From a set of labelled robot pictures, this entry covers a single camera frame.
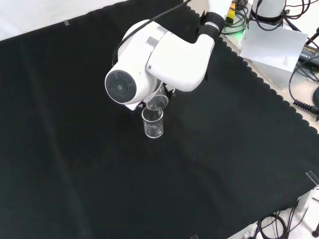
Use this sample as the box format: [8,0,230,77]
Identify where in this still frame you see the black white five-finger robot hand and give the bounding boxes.
[138,83,178,110]

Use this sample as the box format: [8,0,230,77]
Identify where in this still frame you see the clear glass beaker with spout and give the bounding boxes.
[145,86,170,112]

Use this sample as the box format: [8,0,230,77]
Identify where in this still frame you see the yellow stop button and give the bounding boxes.
[225,1,236,23]

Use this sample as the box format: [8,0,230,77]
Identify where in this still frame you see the black bench cloth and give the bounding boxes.
[0,0,319,239]

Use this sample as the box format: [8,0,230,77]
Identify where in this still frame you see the pale board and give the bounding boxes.
[239,20,310,73]

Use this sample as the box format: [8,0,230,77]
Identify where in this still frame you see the black power adapter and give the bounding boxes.
[298,41,319,63]

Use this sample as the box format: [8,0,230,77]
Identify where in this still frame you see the white power strip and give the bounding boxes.
[238,223,259,239]

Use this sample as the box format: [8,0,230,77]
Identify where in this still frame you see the black coiled cable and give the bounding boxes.
[288,62,319,121]

